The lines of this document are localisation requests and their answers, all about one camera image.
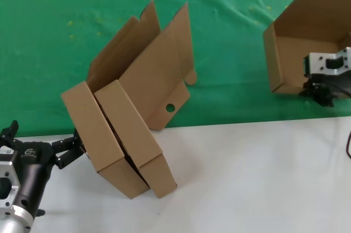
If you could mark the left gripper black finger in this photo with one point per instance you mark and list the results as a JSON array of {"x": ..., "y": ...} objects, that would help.
[
  {"x": 67, "y": 150},
  {"x": 6, "y": 137}
]

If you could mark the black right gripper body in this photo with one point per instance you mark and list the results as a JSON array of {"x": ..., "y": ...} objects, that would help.
[{"x": 337, "y": 85}]

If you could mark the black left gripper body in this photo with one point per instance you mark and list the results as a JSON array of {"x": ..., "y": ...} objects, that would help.
[{"x": 34, "y": 161}]

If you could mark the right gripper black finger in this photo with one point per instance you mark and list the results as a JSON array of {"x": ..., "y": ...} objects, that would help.
[{"x": 319, "y": 96}]

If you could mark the brown cardboard box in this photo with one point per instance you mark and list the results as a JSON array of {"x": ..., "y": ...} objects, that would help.
[
  {"x": 126, "y": 120},
  {"x": 90, "y": 123},
  {"x": 307, "y": 24}
]

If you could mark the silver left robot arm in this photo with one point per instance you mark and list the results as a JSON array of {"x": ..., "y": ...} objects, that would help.
[{"x": 13, "y": 222}]

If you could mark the green table cloth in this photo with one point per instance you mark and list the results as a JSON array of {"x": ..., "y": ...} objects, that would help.
[{"x": 41, "y": 65}]

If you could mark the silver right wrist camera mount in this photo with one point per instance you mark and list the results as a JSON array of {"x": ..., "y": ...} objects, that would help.
[{"x": 315, "y": 63}]

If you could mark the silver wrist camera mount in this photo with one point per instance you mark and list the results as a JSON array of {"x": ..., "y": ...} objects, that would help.
[
  {"x": 315, "y": 63},
  {"x": 6, "y": 186}
]

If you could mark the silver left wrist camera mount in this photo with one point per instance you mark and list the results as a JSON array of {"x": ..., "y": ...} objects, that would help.
[{"x": 6, "y": 186}]

